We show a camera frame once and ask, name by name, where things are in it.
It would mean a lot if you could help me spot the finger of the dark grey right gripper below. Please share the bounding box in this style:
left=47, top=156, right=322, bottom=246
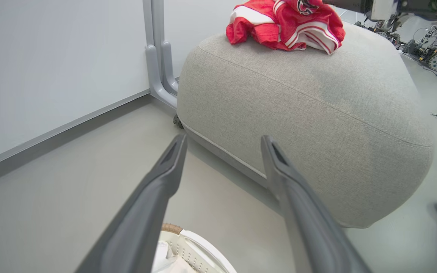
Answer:
left=322, top=0, right=371, bottom=14

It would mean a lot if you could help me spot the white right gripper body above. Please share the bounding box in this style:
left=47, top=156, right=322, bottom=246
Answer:
left=369, top=0, right=437, bottom=23

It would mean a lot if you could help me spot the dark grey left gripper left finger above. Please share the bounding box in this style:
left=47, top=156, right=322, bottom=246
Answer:
left=75, top=133, right=188, bottom=273

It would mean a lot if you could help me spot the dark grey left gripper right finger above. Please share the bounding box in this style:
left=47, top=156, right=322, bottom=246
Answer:
left=261, top=135, right=371, bottom=273

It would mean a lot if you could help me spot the red and white jersey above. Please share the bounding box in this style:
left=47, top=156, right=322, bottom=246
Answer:
left=226, top=0, right=346, bottom=56

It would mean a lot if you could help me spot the grey fabric sofa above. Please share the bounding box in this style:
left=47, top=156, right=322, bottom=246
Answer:
left=176, top=21, right=434, bottom=229

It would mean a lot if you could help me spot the dark wheeled robot chassis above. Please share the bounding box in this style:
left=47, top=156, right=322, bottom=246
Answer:
left=354, top=20, right=437, bottom=61

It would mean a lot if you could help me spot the white wicker-rimmed laundry basket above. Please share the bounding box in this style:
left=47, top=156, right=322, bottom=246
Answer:
left=152, top=223, right=238, bottom=273

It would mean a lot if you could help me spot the curved grey partition foot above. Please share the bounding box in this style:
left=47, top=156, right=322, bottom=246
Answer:
left=145, top=44, right=178, bottom=111
left=160, top=40, right=180, bottom=96

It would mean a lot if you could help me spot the grey partition bottom rail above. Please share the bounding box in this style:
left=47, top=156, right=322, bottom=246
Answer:
left=0, top=89, right=152, bottom=190

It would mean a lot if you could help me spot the plain grey partition post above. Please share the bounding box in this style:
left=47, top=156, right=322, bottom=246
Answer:
left=151, top=0, right=165, bottom=44
left=142, top=0, right=154, bottom=47

